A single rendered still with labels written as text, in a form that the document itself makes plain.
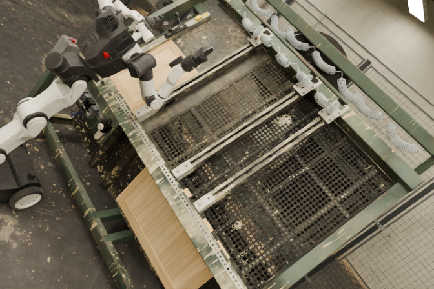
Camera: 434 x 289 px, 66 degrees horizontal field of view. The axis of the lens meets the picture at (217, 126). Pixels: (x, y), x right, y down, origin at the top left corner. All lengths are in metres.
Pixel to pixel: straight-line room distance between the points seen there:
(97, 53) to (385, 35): 5.97
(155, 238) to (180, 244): 0.22
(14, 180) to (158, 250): 1.06
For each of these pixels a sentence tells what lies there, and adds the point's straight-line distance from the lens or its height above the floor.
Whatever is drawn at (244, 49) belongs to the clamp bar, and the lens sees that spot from 2.58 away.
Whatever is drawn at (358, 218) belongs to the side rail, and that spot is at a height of 1.55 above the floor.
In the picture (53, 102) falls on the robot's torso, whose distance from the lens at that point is 2.24.
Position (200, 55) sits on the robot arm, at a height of 1.57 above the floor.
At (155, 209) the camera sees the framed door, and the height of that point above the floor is 0.51.
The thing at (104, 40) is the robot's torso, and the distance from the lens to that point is 2.02.
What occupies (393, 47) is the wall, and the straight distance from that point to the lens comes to 7.10.
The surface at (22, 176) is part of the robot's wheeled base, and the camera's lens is 2.56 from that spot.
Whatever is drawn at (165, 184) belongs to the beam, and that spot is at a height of 0.84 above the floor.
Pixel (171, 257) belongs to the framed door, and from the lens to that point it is 2.49.
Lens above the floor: 1.96
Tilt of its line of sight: 18 degrees down
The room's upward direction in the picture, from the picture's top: 44 degrees clockwise
